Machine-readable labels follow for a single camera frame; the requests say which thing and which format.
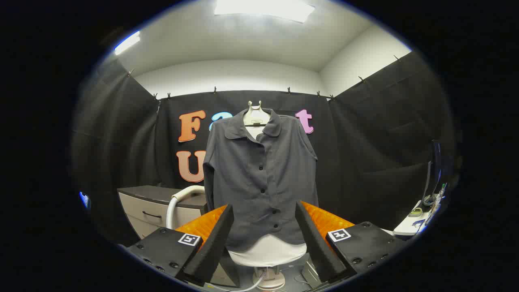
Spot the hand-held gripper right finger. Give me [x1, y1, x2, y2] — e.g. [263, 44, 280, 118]
[295, 201, 408, 284]

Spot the grey button-up shirt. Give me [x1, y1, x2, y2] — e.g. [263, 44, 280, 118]
[203, 107, 319, 253]

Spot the black backdrop cloth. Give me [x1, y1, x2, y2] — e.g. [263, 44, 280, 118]
[71, 51, 455, 246]

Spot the white dress form mannequin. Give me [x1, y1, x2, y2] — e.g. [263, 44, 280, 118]
[227, 101, 307, 292]

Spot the grey metal case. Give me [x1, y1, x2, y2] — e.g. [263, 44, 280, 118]
[301, 260, 325, 289]

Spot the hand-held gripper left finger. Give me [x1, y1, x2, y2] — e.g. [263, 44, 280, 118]
[127, 204, 235, 287]

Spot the white side desk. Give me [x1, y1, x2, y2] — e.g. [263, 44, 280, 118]
[392, 194, 446, 238]

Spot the grey cabinet with black top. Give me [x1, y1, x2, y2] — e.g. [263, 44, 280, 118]
[117, 185, 240, 288]

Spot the large ceiling light panel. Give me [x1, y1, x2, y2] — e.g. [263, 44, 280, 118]
[214, 0, 315, 24]

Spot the small ceiling light panel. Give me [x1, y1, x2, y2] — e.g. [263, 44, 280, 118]
[114, 31, 141, 56]

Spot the white garment steamer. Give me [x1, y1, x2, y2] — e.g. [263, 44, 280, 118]
[165, 185, 206, 230]

